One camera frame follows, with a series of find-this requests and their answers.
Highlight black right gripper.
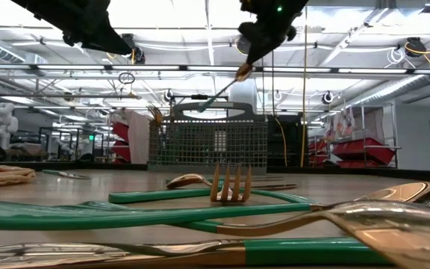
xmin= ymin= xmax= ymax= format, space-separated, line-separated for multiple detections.
xmin=237 ymin=0 xmax=310 ymax=65

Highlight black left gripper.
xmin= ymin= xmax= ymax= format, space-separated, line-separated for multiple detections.
xmin=11 ymin=0 xmax=134 ymax=56

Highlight gold spoon green handle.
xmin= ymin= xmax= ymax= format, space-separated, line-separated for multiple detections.
xmin=0 ymin=181 xmax=430 ymax=231
xmin=196 ymin=62 xmax=254 ymax=114
xmin=165 ymin=173 xmax=319 ymax=206
xmin=80 ymin=200 xmax=430 ymax=269

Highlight ceiling light strip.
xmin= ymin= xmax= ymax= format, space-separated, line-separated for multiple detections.
xmin=35 ymin=64 xmax=430 ymax=75

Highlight red storage bin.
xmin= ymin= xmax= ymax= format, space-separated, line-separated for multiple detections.
xmin=110 ymin=120 xmax=132 ymax=164

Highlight black crate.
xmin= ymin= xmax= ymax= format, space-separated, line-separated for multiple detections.
xmin=266 ymin=114 xmax=306 ymax=168

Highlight white panel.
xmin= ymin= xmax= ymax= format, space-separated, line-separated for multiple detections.
xmin=125 ymin=108 xmax=152 ymax=165

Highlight grey mesh cutlery basket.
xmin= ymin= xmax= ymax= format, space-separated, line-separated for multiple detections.
xmin=146 ymin=101 xmax=269 ymax=176

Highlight small red storage bins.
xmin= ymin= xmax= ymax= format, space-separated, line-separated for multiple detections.
xmin=307 ymin=138 xmax=331 ymax=168

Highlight large red storage bins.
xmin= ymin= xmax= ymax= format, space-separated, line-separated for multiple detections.
xmin=330 ymin=136 xmax=396 ymax=169

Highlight metal shelf rack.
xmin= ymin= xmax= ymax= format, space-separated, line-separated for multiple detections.
xmin=360 ymin=101 xmax=403 ymax=170

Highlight tan cloth napkin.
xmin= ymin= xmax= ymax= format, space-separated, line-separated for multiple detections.
xmin=0 ymin=164 xmax=37 ymax=190

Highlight hanging metal ring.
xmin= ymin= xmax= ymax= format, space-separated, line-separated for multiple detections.
xmin=117 ymin=70 xmax=137 ymax=86

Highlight black workstation frame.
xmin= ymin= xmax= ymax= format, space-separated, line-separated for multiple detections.
xmin=37 ymin=126 xmax=106 ymax=162

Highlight silver ventilation duct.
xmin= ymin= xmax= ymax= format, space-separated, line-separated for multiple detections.
xmin=343 ymin=73 xmax=430 ymax=110

